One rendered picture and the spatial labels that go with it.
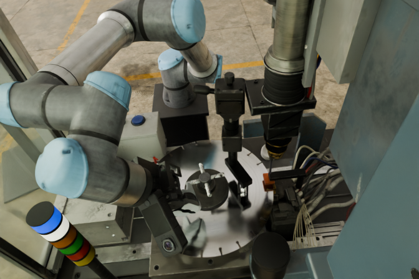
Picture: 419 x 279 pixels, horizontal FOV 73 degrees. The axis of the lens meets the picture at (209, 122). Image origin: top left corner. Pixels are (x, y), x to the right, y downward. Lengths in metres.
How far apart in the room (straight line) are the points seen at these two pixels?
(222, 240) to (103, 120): 0.38
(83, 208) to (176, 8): 0.58
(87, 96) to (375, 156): 0.39
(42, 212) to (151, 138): 0.50
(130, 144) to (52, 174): 0.62
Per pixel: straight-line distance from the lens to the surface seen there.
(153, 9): 0.76
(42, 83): 0.55
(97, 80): 0.47
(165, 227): 0.53
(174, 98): 1.23
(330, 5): 0.40
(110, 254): 0.94
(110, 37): 0.69
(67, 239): 0.62
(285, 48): 0.45
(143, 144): 1.01
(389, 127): 0.34
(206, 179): 0.69
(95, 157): 0.43
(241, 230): 0.68
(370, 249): 0.21
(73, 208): 0.89
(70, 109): 0.47
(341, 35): 0.37
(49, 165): 0.43
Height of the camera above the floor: 1.58
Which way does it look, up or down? 45 degrees down
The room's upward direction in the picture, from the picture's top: 7 degrees counter-clockwise
